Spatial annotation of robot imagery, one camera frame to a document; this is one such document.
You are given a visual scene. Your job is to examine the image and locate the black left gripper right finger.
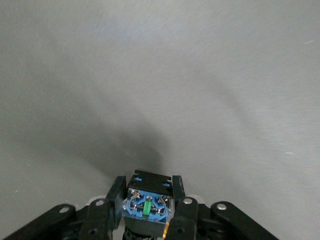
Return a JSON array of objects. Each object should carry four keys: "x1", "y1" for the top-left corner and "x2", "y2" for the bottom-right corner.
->
[{"x1": 167, "y1": 175, "x2": 276, "y2": 240}]

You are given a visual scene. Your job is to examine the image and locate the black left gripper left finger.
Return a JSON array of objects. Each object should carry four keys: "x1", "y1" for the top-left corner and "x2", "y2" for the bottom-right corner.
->
[{"x1": 0, "y1": 176, "x2": 127, "y2": 240}]

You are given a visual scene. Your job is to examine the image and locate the red push button switch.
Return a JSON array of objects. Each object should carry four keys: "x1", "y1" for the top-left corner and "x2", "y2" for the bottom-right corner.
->
[{"x1": 122, "y1": 169, "x2": 175, "y2": 237}]

